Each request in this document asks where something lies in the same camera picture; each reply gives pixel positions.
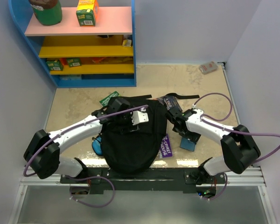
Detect green small box left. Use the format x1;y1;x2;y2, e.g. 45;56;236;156
46;58;63;71

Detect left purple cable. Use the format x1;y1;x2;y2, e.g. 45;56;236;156
23;104;149;208

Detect green small box right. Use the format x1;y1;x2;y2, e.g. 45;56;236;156
66;57;82;68

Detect purple 52-Storey Treehouse book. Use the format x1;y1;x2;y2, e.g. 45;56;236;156
157;134;173;159

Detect blue dinosaur pencil case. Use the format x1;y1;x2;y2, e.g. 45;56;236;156
91;135;103;156

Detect green brown bag on shelf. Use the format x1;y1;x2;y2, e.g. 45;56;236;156
29;0;63;26

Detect green Treehouse book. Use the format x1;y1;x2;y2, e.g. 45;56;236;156
99;91;121;106

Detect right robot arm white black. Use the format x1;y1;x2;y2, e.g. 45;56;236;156
166;107;261;185

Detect grey red packet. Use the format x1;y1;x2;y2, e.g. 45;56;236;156
199;61;218;75

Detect orange snack packet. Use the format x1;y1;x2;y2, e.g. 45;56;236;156
91;57;106;64

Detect purple cable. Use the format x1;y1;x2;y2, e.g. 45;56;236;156
23;104;149;208
192;92;280;201

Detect black student backpack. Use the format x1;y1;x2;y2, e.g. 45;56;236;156
100;92;200;175

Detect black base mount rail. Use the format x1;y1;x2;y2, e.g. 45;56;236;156
60;168;226;197

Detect green small box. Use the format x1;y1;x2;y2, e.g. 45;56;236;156
46;58;63;71
66;57;82;68

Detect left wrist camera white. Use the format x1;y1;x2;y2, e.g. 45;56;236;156
131;111;149;126

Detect small yellow white box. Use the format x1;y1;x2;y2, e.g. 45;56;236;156
122;39;133;47

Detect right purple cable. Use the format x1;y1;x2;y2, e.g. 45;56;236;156
192;92;280;201

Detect teal card wallet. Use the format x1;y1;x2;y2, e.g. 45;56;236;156
180;138;196;152

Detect blue shelf unit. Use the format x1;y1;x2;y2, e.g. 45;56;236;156
8;0;137;88

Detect yellow green box on shelf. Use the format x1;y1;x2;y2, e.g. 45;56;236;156
76;0;99;27

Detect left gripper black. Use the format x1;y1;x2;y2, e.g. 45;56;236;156
116;106;140;133

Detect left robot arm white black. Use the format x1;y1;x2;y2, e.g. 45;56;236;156
23;98;148;183

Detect A Tale of Two Cities book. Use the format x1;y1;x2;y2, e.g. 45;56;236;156
156;93;182;111

